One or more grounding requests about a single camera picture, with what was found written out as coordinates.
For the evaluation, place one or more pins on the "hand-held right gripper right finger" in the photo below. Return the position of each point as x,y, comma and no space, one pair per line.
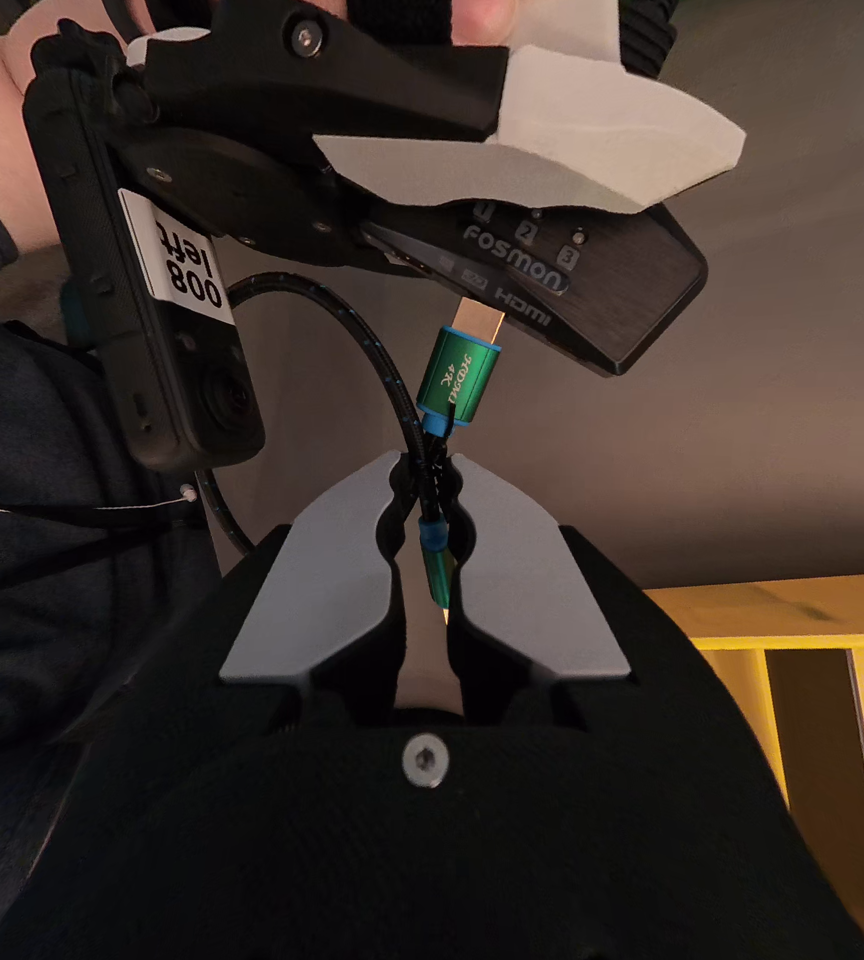
537,593

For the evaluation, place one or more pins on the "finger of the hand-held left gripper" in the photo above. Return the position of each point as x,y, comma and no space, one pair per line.
575,27
597,143

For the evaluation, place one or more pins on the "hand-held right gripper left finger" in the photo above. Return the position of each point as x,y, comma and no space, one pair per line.
319,593

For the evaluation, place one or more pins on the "silver grey usb adapter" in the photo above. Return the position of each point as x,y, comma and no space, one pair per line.
612,285

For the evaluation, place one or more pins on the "yellow plastic bin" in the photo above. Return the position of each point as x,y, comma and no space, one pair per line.
807,720

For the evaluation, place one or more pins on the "person's left hand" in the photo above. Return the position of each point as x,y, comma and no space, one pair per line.
72,23

